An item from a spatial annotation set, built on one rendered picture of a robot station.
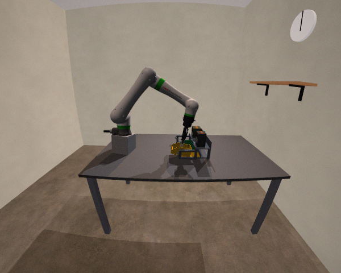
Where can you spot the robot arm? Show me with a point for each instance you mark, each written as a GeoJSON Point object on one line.
{"type": "Point", "coordinates": [147, 78]}

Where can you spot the yellow bin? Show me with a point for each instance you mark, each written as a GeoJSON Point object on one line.
{"type": "Point", "coordinates": [176, 147]}

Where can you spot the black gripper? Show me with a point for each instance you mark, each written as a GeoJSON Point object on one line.
{"type": "Point", "coordinates": [185, 132]}

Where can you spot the green bin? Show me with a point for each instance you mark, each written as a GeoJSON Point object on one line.
{"type": "Point", "coordinates": [190, 143]}

